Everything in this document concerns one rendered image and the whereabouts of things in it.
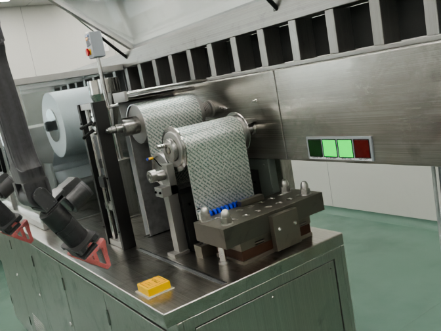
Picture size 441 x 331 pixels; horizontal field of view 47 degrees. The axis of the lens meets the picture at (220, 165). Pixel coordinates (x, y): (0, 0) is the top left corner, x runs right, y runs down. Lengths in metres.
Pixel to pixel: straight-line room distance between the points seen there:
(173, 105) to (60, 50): 5.56
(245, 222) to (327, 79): 0.48
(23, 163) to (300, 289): 0.87
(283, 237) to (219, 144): 0.36
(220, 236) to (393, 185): 3.15
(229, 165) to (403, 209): 2.98
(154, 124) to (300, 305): 0.78
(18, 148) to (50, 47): 6.15
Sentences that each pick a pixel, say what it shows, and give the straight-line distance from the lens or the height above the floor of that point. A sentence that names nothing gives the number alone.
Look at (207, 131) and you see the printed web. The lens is 1.63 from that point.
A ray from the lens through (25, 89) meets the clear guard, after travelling 2.47.
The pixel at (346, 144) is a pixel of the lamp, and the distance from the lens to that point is 1.49.
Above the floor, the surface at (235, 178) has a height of 1.11.
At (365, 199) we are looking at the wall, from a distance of 4.71.
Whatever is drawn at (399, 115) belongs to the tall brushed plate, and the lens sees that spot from 1.37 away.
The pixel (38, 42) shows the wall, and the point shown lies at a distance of 7.27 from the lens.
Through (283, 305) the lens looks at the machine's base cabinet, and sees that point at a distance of 1.55.
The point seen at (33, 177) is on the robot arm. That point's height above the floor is 1.30.
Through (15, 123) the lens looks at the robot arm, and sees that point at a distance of 1.19.
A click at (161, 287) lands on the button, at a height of 0.92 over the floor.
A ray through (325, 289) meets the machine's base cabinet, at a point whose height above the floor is 0.75.
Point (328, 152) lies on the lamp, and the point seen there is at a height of 1.17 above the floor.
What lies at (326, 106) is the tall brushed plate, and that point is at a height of 1.31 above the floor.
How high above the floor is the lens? 1.44
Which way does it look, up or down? 10 degrees down
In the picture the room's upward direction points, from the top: 10 degrees counter-clockwise
